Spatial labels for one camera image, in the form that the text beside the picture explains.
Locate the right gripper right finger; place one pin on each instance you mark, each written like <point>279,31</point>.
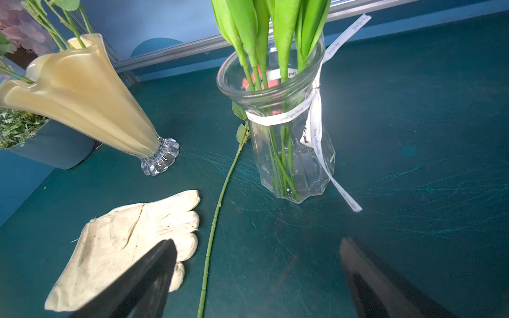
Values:
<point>377,290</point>

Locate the clear glass ribbon vase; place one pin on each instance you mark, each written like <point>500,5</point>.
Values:
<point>293,152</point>

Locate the yellow fluted glass vase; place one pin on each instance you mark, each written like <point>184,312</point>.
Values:
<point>80,89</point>

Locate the beige work glove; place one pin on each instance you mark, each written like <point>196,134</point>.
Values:
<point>109,245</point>

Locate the small green potted plant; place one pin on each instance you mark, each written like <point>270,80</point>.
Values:
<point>43,140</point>

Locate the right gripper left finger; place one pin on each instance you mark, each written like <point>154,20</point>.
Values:
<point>141,291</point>

